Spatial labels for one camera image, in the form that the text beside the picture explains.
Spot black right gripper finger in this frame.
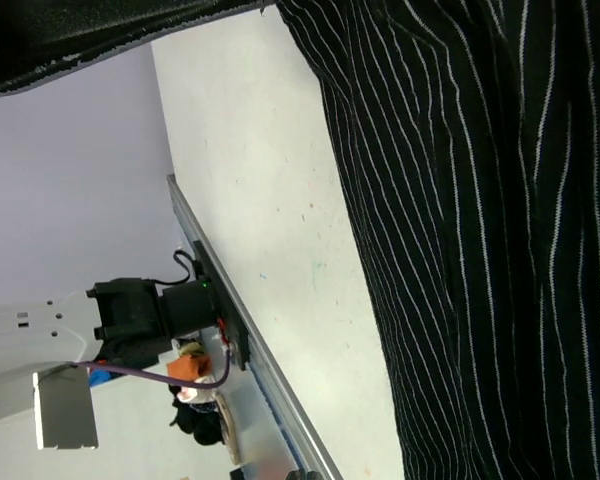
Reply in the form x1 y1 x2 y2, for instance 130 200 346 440
0 0 272 95

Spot black striped underwear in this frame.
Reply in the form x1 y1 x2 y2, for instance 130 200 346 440
278 1 600 479

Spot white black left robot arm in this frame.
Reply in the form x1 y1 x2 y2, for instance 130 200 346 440
0 278 218 420

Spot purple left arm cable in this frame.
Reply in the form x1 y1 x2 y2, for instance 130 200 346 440
69 344 234 389

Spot aluminium front rail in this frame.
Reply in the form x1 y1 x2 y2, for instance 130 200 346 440
167 174 342 479

